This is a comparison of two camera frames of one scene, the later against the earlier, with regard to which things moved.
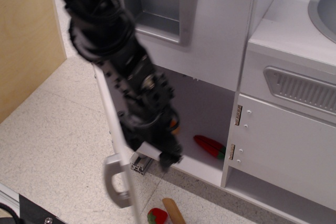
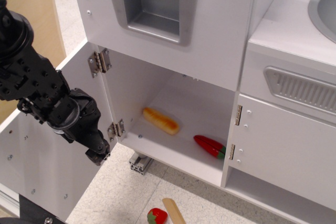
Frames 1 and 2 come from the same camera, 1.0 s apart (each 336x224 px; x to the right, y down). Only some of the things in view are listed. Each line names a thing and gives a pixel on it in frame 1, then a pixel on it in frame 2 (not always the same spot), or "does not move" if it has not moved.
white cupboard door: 293,152 does not move
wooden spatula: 175,214 does not move
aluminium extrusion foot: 139,163 does not move
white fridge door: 112,118 to 42,166
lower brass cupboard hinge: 232,151 does not move
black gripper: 158,127 to 77,117
